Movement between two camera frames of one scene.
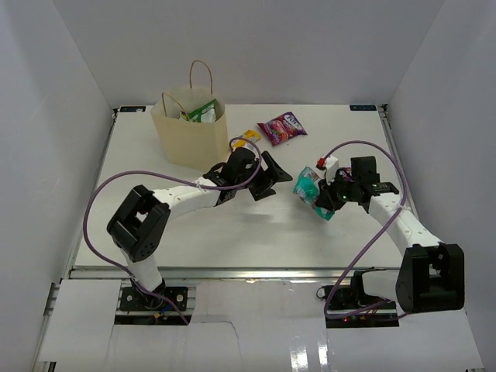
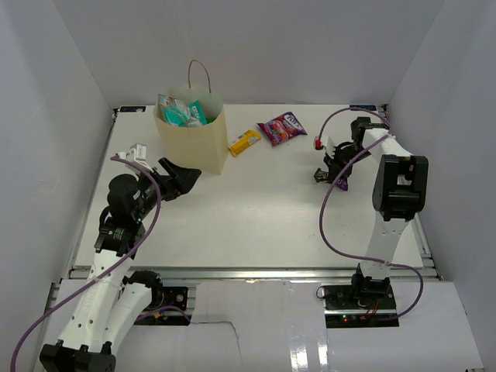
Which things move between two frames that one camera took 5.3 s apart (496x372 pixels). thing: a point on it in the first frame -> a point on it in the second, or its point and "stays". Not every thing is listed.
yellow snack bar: x=253 y=136 stays
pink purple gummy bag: x=282 y=128 stays
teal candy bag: x=307 y=186 -> x=178 y=113
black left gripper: x=263 y=189 -> x=184 y=179
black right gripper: x=326 y=198 -> x=335 y=168
